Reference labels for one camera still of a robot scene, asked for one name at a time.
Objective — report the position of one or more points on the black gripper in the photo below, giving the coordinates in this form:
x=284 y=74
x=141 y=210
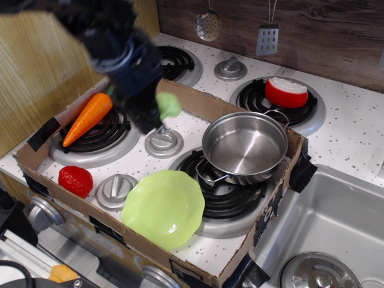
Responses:
x=135 y=80

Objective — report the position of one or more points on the light green toy broccoli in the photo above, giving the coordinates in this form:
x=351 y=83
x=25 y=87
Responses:
x=168 y=105

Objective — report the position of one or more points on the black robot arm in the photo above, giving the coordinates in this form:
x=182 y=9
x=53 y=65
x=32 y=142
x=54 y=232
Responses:
x=116 y=48

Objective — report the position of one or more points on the silver metal pan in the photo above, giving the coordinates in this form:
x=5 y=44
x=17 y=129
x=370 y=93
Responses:
x=245 y=147

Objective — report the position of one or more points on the grey middle stove knob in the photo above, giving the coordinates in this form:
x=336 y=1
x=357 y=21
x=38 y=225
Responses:
x=165 y=144

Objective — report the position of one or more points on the grey stove knob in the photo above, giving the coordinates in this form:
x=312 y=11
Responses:
x=165 y=144
x=230 y=70
x=113 y=191

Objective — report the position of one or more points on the front left stove burner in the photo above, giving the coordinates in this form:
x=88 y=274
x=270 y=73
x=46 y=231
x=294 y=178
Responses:
x=109 y=140

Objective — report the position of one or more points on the stove burner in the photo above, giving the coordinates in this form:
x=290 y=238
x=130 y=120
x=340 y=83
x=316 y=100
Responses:
x=109 y=140
x=230 y=209
x=305 y=120
x=180 y=65

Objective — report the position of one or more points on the orange toy carrot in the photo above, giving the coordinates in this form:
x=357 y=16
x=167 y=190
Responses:
x=94 y=111

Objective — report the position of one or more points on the back left stove burner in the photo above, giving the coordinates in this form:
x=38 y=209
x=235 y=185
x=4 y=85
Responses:
x=180 y=65

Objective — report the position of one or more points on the grey front stove knob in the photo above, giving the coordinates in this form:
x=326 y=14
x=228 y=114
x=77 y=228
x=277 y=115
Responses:
x=113 y=191

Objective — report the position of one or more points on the light green plastic plate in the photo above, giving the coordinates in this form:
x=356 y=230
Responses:
x=165 y=207

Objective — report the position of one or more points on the red toy strawberry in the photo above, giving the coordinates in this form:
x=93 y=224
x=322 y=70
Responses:
x=76 y=180

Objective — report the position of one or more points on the grey back stove knob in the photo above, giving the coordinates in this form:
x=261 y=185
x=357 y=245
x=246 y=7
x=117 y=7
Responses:
x=230 y=70

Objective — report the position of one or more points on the back right stove burner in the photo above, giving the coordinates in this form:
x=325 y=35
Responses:
x=305 y=120

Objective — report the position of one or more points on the grey hanging slotted spoon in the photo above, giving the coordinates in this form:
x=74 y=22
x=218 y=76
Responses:
x=207 y=24

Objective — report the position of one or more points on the front right stove burner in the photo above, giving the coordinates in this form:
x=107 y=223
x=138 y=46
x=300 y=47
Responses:
x=230 y=209

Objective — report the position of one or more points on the red and white toy cheese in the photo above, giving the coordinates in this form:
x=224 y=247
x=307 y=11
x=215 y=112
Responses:
x=286 y=93

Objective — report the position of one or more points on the grey hanging spatula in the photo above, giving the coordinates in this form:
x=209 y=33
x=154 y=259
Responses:
x=267 y=40

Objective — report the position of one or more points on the silver oven knob left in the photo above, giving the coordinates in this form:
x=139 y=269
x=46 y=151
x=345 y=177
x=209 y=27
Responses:
x=43 y=215

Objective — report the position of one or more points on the silver oven knob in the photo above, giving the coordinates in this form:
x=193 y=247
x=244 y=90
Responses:
x=43 y=215
x=154 y=277

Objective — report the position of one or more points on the silver oven knob right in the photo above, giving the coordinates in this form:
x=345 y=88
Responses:
x=154 y=277

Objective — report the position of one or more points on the silver metal sink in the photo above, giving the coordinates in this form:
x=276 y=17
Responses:
x=335 y=214

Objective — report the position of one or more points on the silver sink drain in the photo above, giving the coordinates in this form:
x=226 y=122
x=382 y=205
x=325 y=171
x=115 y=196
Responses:
x=317 y=269

